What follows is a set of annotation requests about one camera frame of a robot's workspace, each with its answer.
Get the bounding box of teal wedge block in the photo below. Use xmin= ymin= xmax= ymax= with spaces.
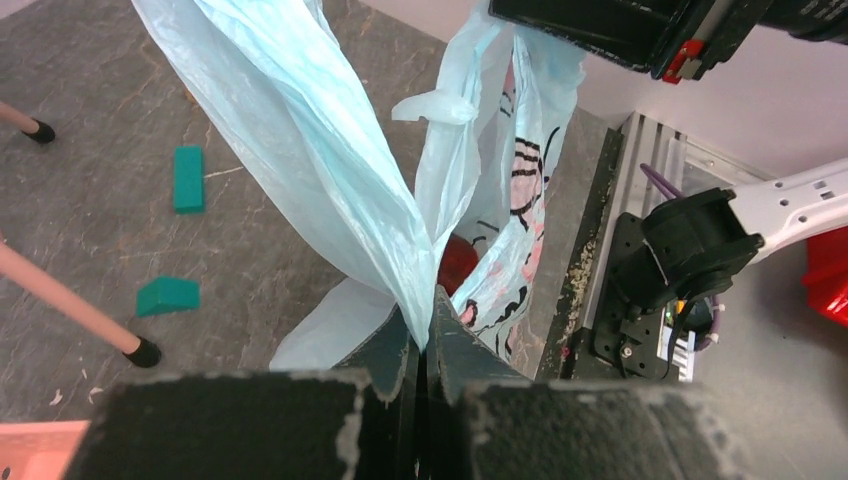
xmin=135 ymin=276 xmax=200 ymax=317

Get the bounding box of red box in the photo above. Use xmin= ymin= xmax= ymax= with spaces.
xmin=802 ymin=227 xmax=848 ymax=326

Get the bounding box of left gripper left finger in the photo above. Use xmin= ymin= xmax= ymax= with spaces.
xmin=335 ymin=307 xmax=420 ymax=479

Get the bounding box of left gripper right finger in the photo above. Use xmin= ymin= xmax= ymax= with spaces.
xmin=423 ymin=286 xmax=525 ymax=479

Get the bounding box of light blue plastic bag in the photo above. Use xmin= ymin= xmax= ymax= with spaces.
xmin=135 ymin=1 xmax=585 ymax=371

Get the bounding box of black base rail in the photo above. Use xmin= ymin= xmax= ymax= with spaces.
xmin=535 ymin=115 xmax=696 ymax=382

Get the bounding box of red fake apple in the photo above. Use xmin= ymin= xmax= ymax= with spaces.
xmin=437 ymin=235 xmax=479 ymax=296

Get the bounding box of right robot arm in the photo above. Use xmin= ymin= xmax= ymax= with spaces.
xmin=489 ymin=1 xmax=847 ymax=313

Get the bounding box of pink tripod stand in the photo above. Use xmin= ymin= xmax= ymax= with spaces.
xmin=0 ymin=100 xmax=163 ymax=370

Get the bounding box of pink plastic basket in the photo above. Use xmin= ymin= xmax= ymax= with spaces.
xmin=0 ymin=420 xmax=89 ymax=480

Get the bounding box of teal long block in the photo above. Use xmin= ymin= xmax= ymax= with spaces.
xmin=173 ymin=146 xmax=205 ymax=214

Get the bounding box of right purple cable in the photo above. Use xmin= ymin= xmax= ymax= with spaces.
xmin=639 ymin=163 xmax=684 ymax=200

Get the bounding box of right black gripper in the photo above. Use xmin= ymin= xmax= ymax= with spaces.
xmin=489 ymin=0 xmax=847 ymax=84

